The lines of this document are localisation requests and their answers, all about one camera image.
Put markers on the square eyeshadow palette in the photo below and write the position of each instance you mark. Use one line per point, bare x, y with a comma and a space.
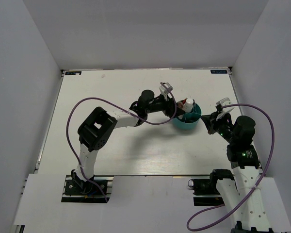
180, 105

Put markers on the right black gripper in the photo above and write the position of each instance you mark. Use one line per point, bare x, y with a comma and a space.
209, 119

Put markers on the left table corner label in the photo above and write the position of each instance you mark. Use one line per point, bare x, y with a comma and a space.
72, 73

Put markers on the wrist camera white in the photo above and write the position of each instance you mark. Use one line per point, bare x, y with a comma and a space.
165, 89
223, 107

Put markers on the teal round organizer cup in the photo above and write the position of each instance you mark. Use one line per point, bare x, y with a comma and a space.
190, 120

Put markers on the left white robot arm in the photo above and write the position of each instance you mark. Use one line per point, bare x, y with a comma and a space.
95, 131

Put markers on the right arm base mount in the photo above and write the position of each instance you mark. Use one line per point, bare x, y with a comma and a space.
204, 194

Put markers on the right table corner label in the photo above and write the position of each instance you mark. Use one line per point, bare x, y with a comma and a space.
218, 71

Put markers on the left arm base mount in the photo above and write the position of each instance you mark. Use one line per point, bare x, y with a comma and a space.
78, 191

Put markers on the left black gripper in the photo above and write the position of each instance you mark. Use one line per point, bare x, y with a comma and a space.
169, 106

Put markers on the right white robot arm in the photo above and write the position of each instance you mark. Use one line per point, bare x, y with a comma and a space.
238, 186

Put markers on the table corner label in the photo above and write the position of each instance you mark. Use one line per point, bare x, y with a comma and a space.
218, 71
72, 73

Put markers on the white cap toner bottle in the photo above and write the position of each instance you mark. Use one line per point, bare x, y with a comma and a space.
188, 105

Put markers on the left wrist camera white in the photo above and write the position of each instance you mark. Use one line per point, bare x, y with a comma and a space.
165, 89

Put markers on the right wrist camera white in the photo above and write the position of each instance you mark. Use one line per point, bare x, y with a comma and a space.
223, 107

